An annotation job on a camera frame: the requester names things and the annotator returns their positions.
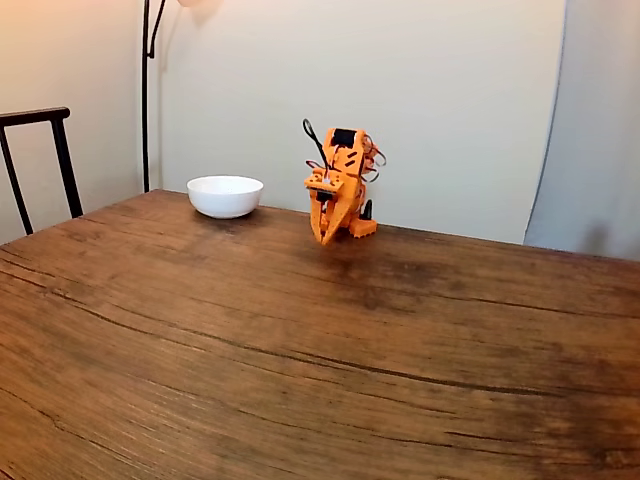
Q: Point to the white bowl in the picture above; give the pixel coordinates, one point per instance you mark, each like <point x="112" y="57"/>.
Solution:
<point x="225" y="200"/>

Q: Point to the black floor lamp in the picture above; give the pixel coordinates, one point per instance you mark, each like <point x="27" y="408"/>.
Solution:
<point x="145" y="100"/>

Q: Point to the pale grey panel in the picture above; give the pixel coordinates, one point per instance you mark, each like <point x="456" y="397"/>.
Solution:
<point x="600" y="125"/>

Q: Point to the black chair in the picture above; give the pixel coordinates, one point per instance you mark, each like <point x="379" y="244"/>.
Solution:
<point x="62" y="150"/>

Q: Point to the orange camera mount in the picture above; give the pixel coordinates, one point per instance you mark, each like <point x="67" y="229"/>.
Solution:
<point x="325" y="182"/>

